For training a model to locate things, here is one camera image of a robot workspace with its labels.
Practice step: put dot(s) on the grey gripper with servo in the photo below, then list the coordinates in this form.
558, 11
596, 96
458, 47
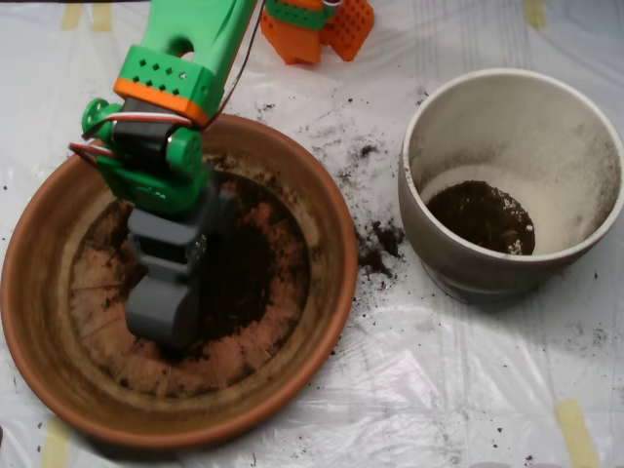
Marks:
158, 253

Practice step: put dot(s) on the dark soil pile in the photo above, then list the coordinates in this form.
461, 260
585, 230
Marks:
244, 273

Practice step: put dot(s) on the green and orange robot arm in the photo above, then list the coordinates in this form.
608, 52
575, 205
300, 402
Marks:
195, 19

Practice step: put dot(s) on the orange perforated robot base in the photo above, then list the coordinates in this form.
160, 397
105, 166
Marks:
297, 44

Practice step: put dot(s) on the terracotta saucer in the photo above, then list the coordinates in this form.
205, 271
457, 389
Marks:
29, 292

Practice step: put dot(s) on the white ceramic pot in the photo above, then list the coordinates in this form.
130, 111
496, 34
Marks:
536, 122

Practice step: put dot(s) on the beige masking tape strip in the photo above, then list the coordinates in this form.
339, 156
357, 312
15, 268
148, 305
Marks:
72, 17
577, 434
56, 443
102, 17
534, 14

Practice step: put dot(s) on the clear plastic sheet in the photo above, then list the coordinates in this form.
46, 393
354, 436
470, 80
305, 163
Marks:
439, 365

